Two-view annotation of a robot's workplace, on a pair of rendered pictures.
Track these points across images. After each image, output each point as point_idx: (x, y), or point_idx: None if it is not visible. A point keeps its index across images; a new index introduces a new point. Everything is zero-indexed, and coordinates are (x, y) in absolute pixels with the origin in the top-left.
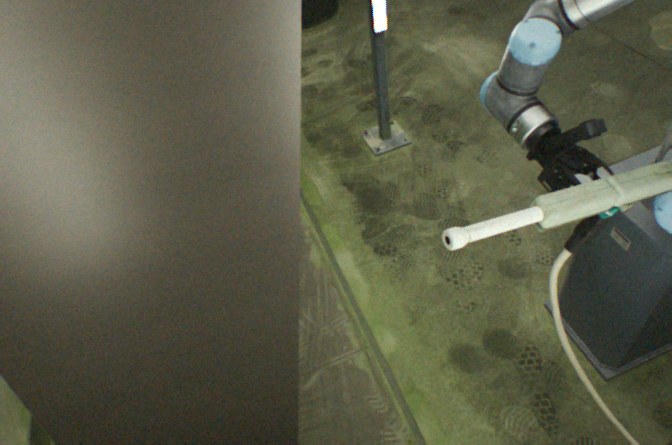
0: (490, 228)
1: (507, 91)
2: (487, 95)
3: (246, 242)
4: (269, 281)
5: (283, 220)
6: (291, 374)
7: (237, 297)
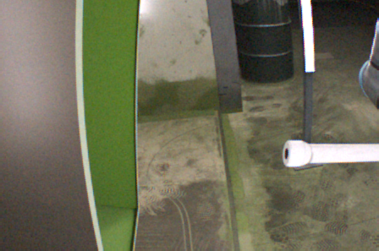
0: (337, 150)
1: (377, 68)
2: (364, 76)
3: (24, 48)
4: (47, 116)
5: (58, 29)
6: None
7: (20, 123)
